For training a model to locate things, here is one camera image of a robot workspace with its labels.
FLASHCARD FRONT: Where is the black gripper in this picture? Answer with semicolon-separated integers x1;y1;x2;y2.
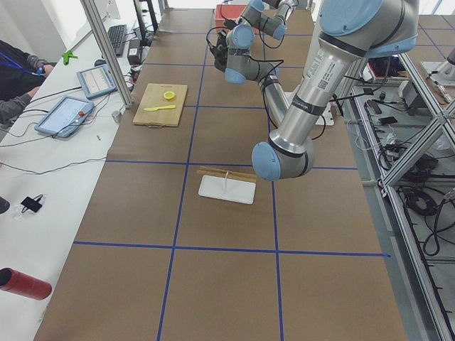
211;30;228;71

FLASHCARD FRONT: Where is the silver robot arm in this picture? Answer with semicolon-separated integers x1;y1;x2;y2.
237;0;312;40
225;0;419;181

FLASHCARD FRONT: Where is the yellow lemon slice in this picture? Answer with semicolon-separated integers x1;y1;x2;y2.
163;91;176;101

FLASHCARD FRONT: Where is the yellow plastic knife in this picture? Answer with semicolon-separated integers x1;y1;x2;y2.
143;104;176;112

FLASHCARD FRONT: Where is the bamboo cutting board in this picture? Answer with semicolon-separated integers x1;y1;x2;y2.
132;83;188;127

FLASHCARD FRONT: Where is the black power adapter box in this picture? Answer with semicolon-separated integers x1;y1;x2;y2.
127;38;143;65

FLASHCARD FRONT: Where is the black keyboard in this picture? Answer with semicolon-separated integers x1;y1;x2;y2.
107;24;127;57

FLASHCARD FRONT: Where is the wooden rack stick far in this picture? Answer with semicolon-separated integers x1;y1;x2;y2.
198;166;257;178

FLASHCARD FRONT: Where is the wooden rack stick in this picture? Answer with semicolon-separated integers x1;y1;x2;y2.
198;166;257;178
197;168;257;183

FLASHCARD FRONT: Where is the far blue teach pendant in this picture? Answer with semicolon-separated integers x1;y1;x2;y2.
76;64;117;99

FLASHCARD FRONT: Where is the blue teach pendant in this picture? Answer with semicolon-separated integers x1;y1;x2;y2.
34;96;95;138
76;64;117;99

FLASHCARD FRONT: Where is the wooden rack stick near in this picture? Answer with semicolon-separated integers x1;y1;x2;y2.
197;168;257;183

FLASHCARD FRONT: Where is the white rectangular tray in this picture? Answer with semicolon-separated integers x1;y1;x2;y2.
198;175;256;205

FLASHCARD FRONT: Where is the green plastic clamp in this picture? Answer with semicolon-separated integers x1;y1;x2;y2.
62;50;78;65

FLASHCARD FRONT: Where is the near blue teach pendant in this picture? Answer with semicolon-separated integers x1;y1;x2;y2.
34;96;95;138

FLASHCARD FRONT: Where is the seated person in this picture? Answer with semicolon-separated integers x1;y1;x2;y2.
1;40;55;124

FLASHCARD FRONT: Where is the small black device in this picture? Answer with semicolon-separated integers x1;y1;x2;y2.
21;194;44;214

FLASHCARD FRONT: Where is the red bottle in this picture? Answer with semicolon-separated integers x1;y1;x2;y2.
1;268;52;301

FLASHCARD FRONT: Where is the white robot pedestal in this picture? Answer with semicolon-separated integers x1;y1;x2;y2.
279;8;333;133

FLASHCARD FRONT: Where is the aluminium frame post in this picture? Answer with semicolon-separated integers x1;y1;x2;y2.
80;0;133;109

